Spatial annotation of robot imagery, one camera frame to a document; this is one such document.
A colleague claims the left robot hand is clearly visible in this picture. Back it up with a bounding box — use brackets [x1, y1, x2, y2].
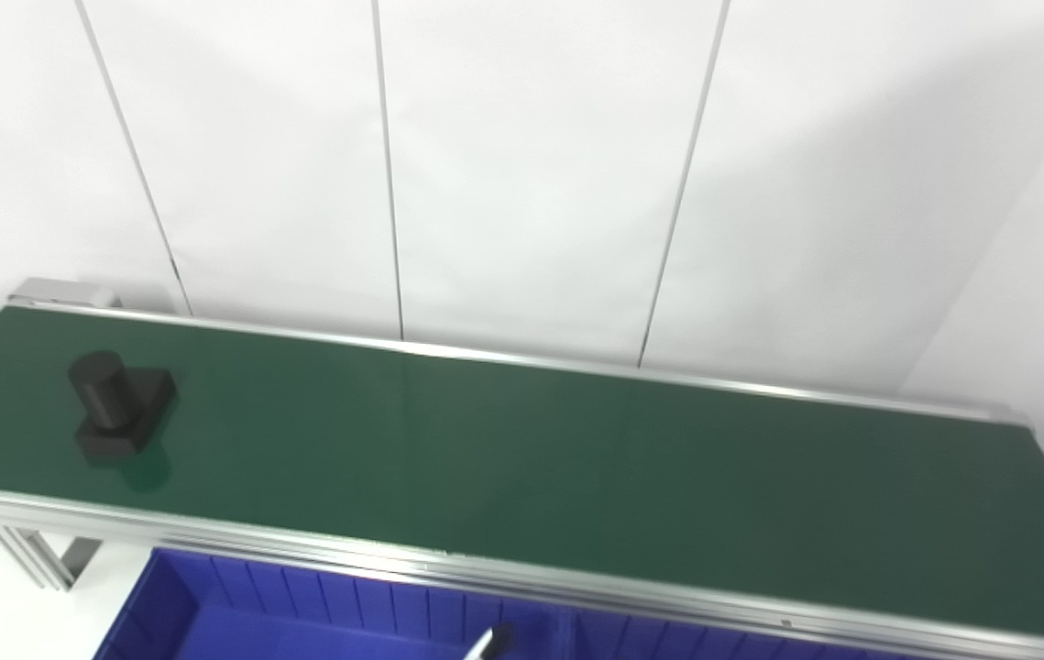
[464, 624, 514, 660]

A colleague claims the black cylinder block part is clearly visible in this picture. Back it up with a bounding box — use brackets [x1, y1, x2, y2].
[68, 349, 179, 460]

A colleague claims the green conveyor belt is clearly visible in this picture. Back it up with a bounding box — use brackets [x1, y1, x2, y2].
[0, 307, 1044, 644]
[0, 298, 1044, 660]

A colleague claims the blue plastic bin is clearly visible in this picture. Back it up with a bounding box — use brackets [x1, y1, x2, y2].
[567, 609, 944, 660]
[92, 548, 578, 660]

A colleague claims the aluminium conveyor leg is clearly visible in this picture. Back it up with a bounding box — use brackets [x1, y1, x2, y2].
[0, 522, 104, 593]

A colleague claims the grey conveyor motor box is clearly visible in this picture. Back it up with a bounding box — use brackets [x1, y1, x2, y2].
[7, 277, 123, 311]

